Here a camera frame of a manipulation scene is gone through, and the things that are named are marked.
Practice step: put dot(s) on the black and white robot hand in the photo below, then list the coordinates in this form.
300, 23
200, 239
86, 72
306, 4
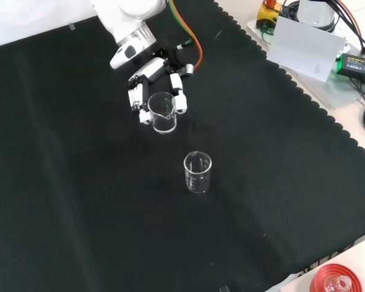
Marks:
152, 68

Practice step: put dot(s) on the clear glass beaker with spout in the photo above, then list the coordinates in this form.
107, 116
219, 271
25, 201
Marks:
165, 121

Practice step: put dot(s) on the clear graduated glass beaker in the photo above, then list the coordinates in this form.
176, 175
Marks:
197, 182

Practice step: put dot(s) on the clear tape strip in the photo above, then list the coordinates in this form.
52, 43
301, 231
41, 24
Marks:
224, 289
72, 27

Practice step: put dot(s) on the yellow stop button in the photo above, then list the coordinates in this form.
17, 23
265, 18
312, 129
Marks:
266, 15

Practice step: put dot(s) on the black bench cloth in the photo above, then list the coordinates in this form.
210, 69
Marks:
79, 182

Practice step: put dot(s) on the pale board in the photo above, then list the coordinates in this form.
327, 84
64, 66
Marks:
304, 48

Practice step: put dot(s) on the black power adapter green label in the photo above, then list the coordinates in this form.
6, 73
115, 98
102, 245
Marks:
357, 65

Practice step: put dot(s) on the red ribbed round lid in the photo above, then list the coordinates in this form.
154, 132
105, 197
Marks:
322, 273

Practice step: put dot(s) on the clear glass flask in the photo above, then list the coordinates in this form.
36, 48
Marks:
337, 284

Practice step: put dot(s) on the white wrist camera shell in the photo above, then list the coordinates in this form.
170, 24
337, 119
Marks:
124, 54

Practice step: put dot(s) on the grey metal base plate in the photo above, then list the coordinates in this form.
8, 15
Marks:
340, 91

